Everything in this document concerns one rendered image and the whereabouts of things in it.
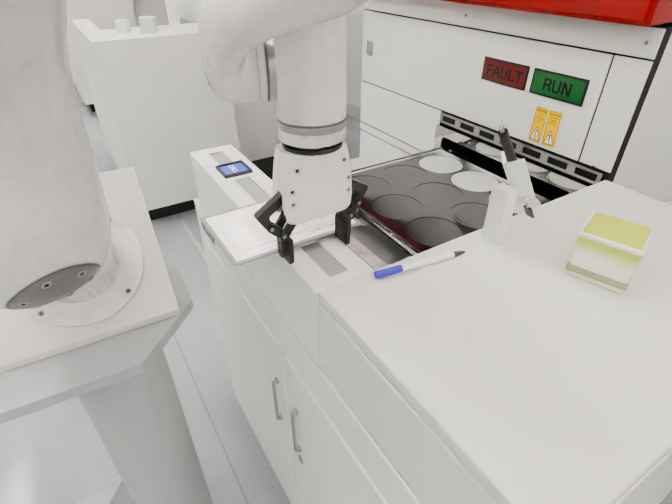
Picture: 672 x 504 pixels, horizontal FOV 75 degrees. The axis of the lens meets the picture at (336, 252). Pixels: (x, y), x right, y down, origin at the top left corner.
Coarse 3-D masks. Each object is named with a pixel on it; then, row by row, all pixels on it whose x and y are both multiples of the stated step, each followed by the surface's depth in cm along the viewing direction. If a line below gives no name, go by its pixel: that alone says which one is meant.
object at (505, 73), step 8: (488, 64) 97; (496, 64) 95; (504, 64) 93; (488, 72) 97; (496, 72) 96; (504, 72) 94; (512, 72) 92; (520, 72) 91; (496, 80) 96; (504, 80) 95; (512, 80) 93; (520, 80) 91
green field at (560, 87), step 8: (536, 72) 88; (544, 72) 86; (536, 80) 88; (544, 80) 87; (552, 80) 85; (560, 80) 84; (568, 80) 83; (576, 80) 82; (536, 88) 89; (544, 88) 87; (552, 88) 86; (560, 88) 85; (568, 88) 83; (576, 88) 82; (584, 88) 81; (552, 96) 86; (560, 96) 85; (568, 96) 84; (576, 96) 82
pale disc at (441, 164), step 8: (424, 160) 106; (432, 160) 106; (440, 160) 106; (448, 160) 106; (456, 160) 106; (424, 168) 102; (432, 168) 102; (440, 168) 102; (448, 168) 102; (456, 168) 102
